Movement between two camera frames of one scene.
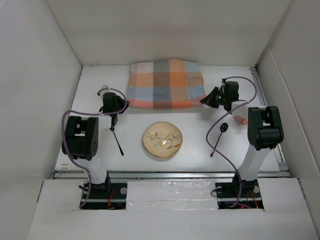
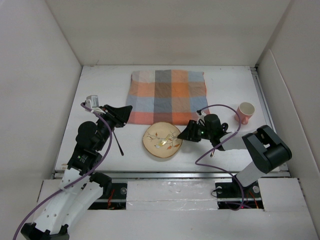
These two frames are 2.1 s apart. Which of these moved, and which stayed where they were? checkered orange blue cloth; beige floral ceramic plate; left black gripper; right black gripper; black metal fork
Moved: left black gripper; checkered orange blue cloth; right black gripper
Stayed: beige floral ceramic plate; black metal fork
